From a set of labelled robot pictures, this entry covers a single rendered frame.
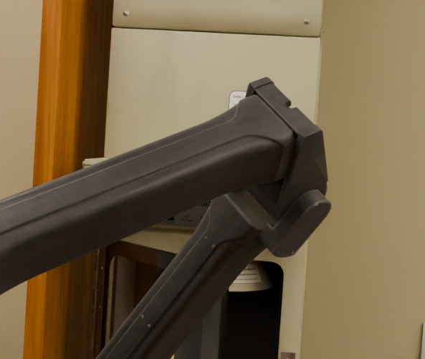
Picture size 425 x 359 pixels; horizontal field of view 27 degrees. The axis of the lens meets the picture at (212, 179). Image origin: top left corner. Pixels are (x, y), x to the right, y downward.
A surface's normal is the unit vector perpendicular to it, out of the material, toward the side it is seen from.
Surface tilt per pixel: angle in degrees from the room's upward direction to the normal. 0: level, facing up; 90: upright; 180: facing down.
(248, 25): 90
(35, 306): 90
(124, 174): 44
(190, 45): 90
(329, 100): 90
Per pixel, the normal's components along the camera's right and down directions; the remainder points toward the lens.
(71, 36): 0.99, 0.07
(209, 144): 0.15, -0.68
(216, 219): -0.58, -0.10
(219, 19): -0.14, 0.04
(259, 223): 0.57, -0.75
